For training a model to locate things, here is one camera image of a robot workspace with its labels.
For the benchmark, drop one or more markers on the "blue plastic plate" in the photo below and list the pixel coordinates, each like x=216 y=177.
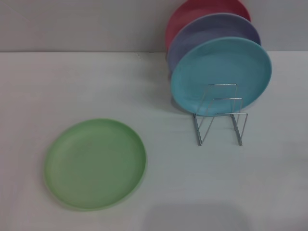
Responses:
x=216 y=67

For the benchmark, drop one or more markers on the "purple plastic plate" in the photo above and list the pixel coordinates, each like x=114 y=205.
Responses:
x=204 y=33

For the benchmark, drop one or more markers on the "green plastic plate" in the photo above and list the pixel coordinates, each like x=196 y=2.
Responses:
x=96 y=166

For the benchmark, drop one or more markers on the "red plastic plate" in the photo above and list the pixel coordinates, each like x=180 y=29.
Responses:
x=190 y=16

